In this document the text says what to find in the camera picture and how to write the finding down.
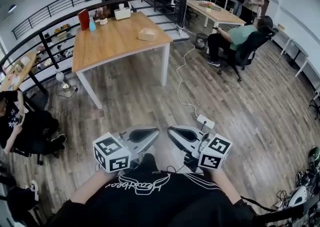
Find straight black metal railing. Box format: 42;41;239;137
11;0;100;41

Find curved black metal railing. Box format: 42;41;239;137
0;0;189;112

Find black office chair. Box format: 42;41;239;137
216;27;280;83
308;90;320;122
9;109;62;166

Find black bag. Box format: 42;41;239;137
6;185;38;213

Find green black sneaker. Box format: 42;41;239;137
307;145;320;171

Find black white sneaker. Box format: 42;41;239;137
28;179;40;202

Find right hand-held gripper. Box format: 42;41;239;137
167;124;233;173

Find white desk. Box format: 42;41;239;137
271;23;311;58
294;54;320;89

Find black lamp cable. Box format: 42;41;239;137
55;85;80;100

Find person's black trouser leg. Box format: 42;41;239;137
138;152;161;173

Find thick black cable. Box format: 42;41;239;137
240;195;279;213

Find wooden table with white legs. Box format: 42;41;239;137
185;0;247;34
71;11;174;111

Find flat grey tray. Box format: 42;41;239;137
198;0;222;12

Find dried flowers in white pot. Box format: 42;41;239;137
94;5;112;26

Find person's black printed shirt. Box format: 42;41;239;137
44;169;260;227

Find person's grey shoe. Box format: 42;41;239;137
144;145;157;158

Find blue spray bottle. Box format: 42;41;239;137
88;15;97;32

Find red book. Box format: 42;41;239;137
77;8;91;32

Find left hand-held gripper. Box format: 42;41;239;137
92;125;161;174

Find shelf of assorted goods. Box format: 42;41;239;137
36;22;77;71

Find small wooden box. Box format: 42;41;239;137
137;27;160;43

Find person's left forearm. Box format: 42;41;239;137
70;167;120;205

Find white plastic box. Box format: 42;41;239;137
113;7;132;21

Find tangle of black cables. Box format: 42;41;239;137
294;164;320;189

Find white desk lamp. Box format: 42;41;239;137
55;70;72;92

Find person's right forearm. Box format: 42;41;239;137
206;167;243;206

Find white power cable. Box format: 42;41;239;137
175;45;201;117

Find black mesh wastebasket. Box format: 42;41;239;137
194;32;209;51

